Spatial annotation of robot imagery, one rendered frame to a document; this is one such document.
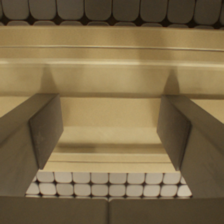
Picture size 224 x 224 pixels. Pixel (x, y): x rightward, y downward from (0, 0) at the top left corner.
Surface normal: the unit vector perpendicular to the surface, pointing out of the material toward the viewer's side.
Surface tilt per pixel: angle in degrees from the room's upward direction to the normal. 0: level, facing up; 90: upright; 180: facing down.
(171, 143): 90
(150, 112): 0
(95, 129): 11
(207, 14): 0
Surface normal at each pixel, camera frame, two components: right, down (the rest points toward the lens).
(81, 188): 0.00, 0.39
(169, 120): -1.00, -0.01
